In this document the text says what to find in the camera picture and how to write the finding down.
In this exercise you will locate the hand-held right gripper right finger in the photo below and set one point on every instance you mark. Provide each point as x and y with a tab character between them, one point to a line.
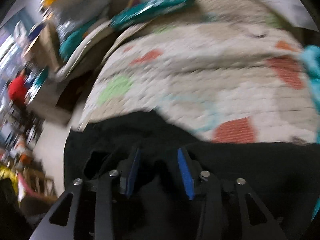
185	172

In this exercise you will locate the red object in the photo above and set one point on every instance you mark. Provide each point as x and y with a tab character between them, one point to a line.
17	88

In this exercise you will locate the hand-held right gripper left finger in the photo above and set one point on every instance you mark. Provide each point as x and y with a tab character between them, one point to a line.
133	170

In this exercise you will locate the cardboard box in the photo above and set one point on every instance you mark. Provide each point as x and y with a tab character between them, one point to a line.
43	47

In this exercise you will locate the teal patterned cloth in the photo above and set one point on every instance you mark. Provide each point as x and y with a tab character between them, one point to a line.
155	5

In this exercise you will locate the black pants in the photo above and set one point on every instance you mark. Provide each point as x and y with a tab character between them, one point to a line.
250	170

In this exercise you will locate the patterned cream bed blanket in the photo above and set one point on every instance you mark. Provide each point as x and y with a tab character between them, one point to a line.
200	80

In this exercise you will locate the white mattress edge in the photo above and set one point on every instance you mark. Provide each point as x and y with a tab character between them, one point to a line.
82	50

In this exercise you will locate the turquoise cloth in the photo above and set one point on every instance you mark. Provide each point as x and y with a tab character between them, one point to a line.
312	65

